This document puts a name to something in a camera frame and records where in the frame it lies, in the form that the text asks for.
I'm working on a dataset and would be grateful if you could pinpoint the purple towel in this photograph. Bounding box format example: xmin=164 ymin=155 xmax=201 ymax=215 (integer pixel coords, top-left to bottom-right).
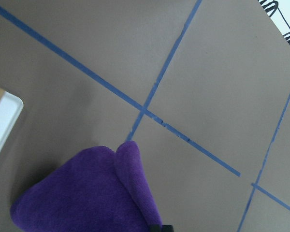
xmin=10 ymin=141 xmax=162 ymax=232

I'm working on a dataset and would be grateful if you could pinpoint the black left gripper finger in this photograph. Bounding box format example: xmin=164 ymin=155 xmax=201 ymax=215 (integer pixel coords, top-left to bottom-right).
xmin=149 ymin=224 xmax=174 ymax=232

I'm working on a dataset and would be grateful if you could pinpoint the broken blue tape line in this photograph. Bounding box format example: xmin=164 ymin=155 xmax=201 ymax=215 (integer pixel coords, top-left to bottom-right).
xmin=0 ymin=0 xmax=241 ymax=177

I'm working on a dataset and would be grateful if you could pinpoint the black coiled cable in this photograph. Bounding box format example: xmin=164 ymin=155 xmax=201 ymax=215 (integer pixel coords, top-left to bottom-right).
xmin=258 ymin=0 xmax=290 ymax=50

